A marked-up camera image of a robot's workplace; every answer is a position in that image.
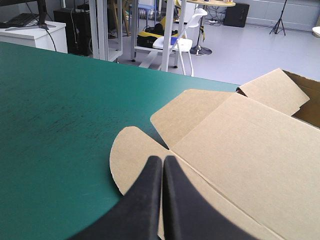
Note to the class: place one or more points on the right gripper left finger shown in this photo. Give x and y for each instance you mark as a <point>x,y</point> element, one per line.
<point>140,207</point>

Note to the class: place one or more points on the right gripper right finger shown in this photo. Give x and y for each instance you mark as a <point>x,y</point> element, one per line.
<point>185,210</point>

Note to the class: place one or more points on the brown cardboard box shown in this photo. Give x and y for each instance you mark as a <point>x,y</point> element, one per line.
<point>237,155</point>

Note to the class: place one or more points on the black box cabinet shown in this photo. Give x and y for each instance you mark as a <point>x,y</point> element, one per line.
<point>236,15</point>

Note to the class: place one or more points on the white folding chair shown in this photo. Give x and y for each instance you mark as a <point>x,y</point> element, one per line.
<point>185,46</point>

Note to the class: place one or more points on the yellow robot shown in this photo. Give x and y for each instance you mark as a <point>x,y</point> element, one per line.
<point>147,34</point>

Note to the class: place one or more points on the black computer tower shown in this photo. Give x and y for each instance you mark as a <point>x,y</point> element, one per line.
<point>80,32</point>

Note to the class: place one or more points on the white bar stool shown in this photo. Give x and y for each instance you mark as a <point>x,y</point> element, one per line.
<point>200,15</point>

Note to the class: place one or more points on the white cabinet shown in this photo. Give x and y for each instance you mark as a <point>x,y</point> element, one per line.
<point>37,38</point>

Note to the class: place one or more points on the round wooden table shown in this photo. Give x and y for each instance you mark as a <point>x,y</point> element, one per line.
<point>212,3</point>

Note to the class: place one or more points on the black tripod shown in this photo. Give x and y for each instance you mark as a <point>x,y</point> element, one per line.
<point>280,22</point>

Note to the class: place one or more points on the monitor stand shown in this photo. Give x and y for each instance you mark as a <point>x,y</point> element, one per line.
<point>42,12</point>

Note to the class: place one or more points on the black keyboard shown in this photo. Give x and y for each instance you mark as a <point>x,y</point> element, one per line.
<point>20,19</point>

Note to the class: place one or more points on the white metal rack frame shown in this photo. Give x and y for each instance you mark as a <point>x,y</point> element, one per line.
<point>102,30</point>
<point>168,37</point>

